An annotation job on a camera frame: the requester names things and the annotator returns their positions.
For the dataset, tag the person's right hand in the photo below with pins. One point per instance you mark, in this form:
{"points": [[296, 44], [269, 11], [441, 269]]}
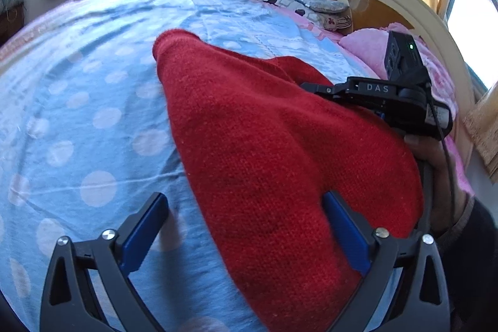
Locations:
{"points": [[441, 180]]}

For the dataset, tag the brown wooden desk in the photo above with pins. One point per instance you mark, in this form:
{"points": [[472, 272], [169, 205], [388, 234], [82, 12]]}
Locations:
{"points": [[9, 21]]}

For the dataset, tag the folded grey patterned quilt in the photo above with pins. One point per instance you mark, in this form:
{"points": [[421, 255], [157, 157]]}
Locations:
{"points": [[311, 3]]}

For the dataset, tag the cream round bed headboard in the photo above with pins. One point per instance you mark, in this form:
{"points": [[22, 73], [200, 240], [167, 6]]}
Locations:
{"points": [[408, 1]]}

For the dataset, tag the yellow patterned curtain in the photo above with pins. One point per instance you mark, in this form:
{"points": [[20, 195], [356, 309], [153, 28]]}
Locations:
{"points": [[486, 129]]}

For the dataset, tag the red knitted sweater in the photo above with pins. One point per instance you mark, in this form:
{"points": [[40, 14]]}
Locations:
{"points": [[253, 141]]}

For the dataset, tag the pink floral pillow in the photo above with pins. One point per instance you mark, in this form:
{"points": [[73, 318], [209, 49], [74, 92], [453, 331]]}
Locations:
{"points": [[365, 44]]}

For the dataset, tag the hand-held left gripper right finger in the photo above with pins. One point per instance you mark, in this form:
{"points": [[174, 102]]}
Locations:
{"points": [[346, 231]]}

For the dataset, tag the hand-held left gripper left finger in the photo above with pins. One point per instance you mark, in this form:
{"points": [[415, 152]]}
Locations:
{"points": [[144, 234]]}

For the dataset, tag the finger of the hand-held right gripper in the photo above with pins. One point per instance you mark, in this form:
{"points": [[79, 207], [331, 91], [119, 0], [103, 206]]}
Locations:
{"points": [[321, 89]]}

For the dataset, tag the pink and blue bed sheet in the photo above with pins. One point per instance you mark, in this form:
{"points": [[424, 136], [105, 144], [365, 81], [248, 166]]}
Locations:
{"points": [[77, 102]]}

